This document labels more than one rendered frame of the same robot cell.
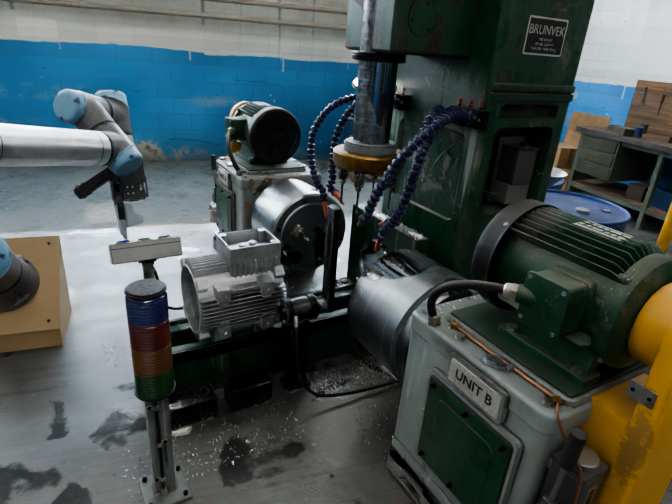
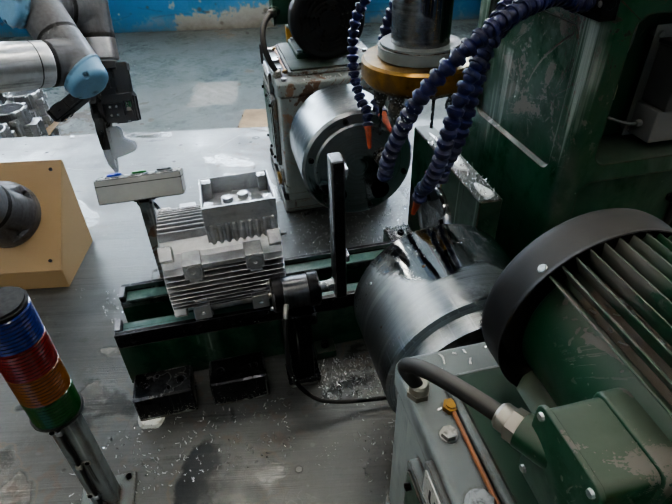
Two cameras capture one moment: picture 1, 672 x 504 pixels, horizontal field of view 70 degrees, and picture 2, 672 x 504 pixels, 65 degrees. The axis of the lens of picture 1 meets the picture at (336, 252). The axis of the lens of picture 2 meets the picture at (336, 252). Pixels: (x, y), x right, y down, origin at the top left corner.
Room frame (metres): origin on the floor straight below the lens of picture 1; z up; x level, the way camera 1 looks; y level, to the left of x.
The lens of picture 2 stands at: (0.35, -0.20, 1.59)
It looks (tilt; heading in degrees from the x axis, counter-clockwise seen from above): 37 degrees down; 19
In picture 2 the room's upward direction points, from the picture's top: 2 degrees counter-clockwise
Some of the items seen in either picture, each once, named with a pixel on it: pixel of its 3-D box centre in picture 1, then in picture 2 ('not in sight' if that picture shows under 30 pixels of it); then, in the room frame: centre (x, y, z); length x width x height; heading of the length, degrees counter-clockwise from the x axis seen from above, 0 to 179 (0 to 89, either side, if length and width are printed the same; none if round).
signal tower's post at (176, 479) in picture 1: (156, 398); (62, 420); (0.63, 0.28, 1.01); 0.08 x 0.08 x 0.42; 31
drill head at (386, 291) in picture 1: (426, 324); (461, 343); (0.88, -0.20, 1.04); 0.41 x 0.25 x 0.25; 31
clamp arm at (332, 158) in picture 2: (330, 260); (336, 231); (0.98, 0.01, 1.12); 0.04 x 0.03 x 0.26; 121
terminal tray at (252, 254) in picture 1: (248, 252); (238, 206); (1.02, 0.20, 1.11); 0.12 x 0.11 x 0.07; 122
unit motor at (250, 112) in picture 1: (251, 163); (305, 55); (1.69, 0.33, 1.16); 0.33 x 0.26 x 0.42; 31
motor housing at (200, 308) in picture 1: (232, 291); (223, 253); (1.00, 0.24, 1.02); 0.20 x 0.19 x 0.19; 122
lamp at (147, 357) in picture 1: (152, 354); (38, 376); (0.63, 0.28, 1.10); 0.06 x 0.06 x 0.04
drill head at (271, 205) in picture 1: (290, 218); (342, 138); (1.47, 0.15, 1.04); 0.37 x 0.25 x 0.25; 31
